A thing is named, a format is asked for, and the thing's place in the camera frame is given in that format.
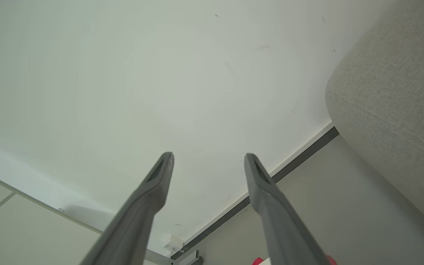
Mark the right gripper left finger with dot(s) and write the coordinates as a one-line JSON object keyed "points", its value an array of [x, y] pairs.
{"points": [[138, 217]]}

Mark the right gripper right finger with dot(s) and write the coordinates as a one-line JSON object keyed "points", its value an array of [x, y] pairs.
{"points": [[276, 217]]}

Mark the red fleece garment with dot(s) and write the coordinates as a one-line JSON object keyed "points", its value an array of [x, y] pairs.
{"points": [[257, 261]]}

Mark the small white paper tag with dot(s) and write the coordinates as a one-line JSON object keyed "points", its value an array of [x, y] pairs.
{"points": [[174, 243]]}

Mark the beige fabric sofa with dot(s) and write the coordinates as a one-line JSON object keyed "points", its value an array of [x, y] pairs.
{"points": [[399, 110]]}

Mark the white partition panel metal frame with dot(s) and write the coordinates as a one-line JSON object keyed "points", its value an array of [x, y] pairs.
{"points": [[31, 228]]}

